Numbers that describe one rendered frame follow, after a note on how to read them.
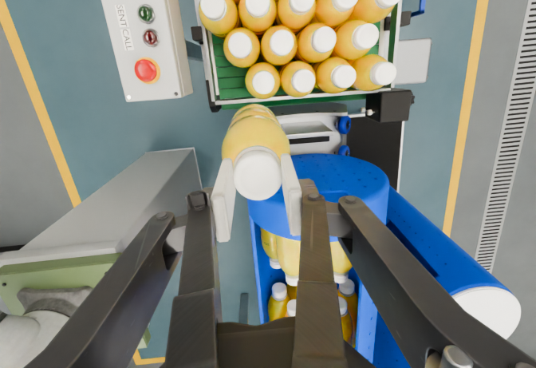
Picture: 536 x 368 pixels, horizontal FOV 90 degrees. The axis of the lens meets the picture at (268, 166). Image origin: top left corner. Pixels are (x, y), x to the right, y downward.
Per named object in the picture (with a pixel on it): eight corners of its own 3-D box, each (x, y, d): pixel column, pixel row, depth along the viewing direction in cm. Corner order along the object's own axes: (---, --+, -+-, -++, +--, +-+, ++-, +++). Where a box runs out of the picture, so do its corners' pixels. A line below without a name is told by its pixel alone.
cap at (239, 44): (255, 48, 47) (255, 47, 46) (238, 62, 48) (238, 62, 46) (242, 28, 46) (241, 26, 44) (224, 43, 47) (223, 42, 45)
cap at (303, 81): (315, 72, 49) (317, 73, 47) (309, 93, 50) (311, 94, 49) (295, 67, 49) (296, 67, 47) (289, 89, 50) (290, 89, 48)
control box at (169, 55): (147, 96, 58) (124, 102, 48) (123, -12, 51) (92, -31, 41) (193, 92, 58) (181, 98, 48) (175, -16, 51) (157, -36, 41)
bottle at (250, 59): (265, 55, 65) (268, 49, 47) (242, 73, 66) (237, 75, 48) (246, 29, 63) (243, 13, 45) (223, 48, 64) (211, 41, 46)
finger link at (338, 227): (306, 218, 13) (365, 213, 13) (294, 179, 18) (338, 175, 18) (306, 243, 14) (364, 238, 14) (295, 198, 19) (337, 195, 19)
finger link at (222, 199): (230, 242, 16) (217, 243, 16) (236, 191, 22) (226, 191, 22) (223, 196, 15) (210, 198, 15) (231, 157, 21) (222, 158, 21)
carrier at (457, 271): (380, 165, 157) (334, 183, 160) (515, 271, 75) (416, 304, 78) (391, 204, 167) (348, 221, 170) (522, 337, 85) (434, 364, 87)
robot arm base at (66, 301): (44, 347, 76) (29, 368, 71) (18, 287, 68) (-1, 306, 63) (110, 345, 77) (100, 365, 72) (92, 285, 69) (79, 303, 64)
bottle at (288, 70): (308, 66, 66) (326, 65, 49) (300, 95, 68) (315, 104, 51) (280, 59, 65) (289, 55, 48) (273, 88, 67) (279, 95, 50)
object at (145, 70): (139, 82, 47) (136, 82, 46) (134, 60, 46) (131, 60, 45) (159, 81, 47) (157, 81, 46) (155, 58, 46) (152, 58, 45)
